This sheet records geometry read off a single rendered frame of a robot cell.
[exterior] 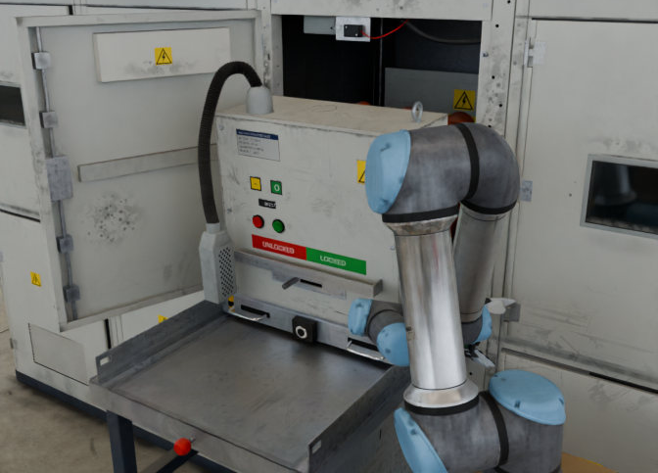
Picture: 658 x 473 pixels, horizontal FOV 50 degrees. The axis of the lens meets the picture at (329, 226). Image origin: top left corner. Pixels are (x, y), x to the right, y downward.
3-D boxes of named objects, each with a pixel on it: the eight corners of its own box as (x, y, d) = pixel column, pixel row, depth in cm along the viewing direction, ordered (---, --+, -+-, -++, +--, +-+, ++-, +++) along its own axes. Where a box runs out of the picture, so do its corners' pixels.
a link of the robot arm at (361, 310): (353, 343, 136) (342, 327, 144) (406, 349, 139) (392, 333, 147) (362, 305, 134) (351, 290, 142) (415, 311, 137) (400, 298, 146)
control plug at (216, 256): (218, 305, 169) (211, 238, 163) (204, 300, 172) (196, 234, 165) (240, 292, 175) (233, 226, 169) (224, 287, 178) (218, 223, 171)
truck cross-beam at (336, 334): (407, 369, 157) (407, 346, 155) (222, 310, 185) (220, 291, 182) (417, 358, 161) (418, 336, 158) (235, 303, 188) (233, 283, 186)
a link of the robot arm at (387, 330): (442, 321, 127) (420, 302, 137) (383, 333, 125) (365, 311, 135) (445, 361, 129) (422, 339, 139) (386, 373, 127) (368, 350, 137)
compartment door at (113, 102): (50, 323, 177) (6, 16, 153) (259, 262, 215) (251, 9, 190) (60, 333, 172) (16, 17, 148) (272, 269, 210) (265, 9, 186)
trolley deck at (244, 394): (324, 509, 125) (324, 482, 123) (91, 402, 157) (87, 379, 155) (470, 351, 179) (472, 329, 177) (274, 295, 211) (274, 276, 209)
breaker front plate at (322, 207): (397, 349, 157) (398, 140, 139) (229, 298, 182) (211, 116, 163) (399, 346, 158) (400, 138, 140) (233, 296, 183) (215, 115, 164)
